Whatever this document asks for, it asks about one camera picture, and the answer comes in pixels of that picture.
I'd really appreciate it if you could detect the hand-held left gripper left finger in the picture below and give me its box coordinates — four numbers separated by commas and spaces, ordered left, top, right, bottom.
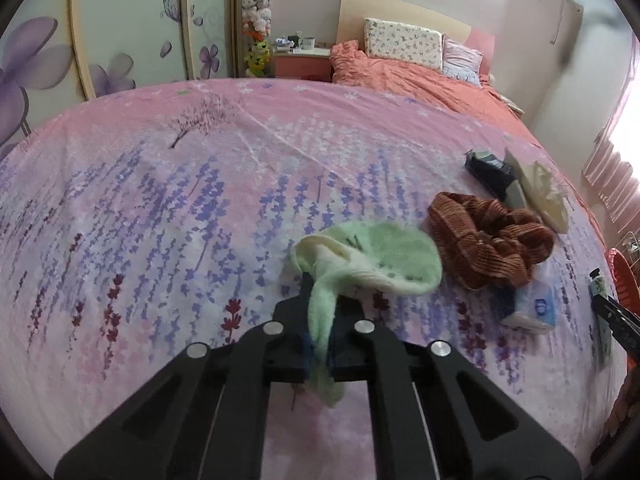
54, 270, 314, 480

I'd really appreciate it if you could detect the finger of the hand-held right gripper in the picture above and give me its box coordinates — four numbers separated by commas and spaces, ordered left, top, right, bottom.
591, 296, 640, 361

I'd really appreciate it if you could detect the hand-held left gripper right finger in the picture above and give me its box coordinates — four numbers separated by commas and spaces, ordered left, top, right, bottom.
329, 295, 584, 480

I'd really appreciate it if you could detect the green hand cream tube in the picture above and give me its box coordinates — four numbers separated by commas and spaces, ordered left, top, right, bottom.
589, 267, 612, 366

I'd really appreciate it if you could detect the orange plastic basket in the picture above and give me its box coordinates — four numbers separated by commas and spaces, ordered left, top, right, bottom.
605, 247, 640, 311

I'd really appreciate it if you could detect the blue tissue pack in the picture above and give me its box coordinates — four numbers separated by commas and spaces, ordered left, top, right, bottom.
500, 280, 558, 333

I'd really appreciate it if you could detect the light green sock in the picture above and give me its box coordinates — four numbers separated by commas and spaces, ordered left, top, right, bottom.
290, 221, 444, 408

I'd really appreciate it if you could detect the beige wrapper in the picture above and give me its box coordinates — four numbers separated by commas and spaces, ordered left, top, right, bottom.
502, 147, 571, 233

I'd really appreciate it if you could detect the brown checked cloth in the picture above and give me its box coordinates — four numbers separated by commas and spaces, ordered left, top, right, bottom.
426, 191, 557, 291

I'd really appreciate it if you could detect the pink curtain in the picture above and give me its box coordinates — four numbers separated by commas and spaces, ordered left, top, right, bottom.
582, 35, 640, 226

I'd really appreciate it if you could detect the pink floral printed tablecloth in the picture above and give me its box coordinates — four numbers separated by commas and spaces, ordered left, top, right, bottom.
0, 77, 631, 480

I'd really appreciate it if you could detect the pink nightstand with book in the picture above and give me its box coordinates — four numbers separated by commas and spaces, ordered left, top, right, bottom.
500, 92, 526, 116

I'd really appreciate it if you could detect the orange duvet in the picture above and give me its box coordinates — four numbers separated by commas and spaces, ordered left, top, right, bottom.
329, 41, 526, 131

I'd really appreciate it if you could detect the pink nightstand with mug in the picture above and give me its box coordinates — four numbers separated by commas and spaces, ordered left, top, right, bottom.
272, 42, 333, 81

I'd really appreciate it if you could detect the pink striped pillow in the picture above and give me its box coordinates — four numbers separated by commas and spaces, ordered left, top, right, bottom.
442, 37, 485, 83

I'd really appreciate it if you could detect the white floral pillow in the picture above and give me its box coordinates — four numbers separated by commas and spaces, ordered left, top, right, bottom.
364, 17, 445, 73

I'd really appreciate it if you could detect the clear tube of plush toys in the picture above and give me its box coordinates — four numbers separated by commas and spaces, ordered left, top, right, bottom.
241, 0, 276, 78

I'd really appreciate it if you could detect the beige and pink headboard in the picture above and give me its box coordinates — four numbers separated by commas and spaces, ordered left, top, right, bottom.
335, 0, 496, 68

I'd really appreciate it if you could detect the flower printed sliding wardrobe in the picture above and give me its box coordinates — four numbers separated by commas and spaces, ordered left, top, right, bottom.
0, 0, 241, 161

